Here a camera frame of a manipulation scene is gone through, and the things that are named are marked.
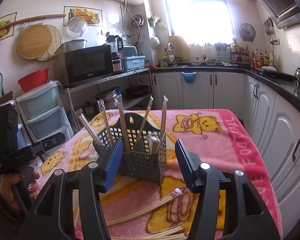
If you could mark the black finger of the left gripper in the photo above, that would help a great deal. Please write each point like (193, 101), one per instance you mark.
(51, 142)

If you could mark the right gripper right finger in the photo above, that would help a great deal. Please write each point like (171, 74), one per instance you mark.
(246, 214)

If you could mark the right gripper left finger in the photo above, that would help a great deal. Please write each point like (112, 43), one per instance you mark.
(52, 213)

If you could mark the chopsticks pair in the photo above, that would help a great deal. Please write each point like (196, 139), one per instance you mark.
(175, 232)
(163, 116)

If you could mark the person's left hand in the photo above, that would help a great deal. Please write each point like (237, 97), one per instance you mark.
(11, 186)

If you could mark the plastic drawer unit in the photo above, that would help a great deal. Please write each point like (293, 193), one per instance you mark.
(40, 114)

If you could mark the red plastic basin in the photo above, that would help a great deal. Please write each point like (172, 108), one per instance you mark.
(34, 80)

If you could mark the metal pots on shelf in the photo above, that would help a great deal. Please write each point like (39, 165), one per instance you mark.
(108, 96)

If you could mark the pink bear blanket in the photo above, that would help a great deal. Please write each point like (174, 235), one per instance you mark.
(218, 137)

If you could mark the black microwave oven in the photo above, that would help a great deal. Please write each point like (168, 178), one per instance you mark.
(88, 63)

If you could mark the dark green utensil basket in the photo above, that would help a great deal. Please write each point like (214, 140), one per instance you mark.
(140, 163)

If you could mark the round bamboo tray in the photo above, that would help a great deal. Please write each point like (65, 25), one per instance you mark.
(39, 42)

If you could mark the blue-grey storage box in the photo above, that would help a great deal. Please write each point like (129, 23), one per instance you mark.
(133, 62)

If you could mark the blue hanging bin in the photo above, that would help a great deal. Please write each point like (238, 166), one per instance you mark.
(189, 77)

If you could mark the fruit picture on wall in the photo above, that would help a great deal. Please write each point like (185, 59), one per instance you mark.
(90, 15)

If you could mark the wall fan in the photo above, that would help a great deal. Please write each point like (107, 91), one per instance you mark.
(247, 32)

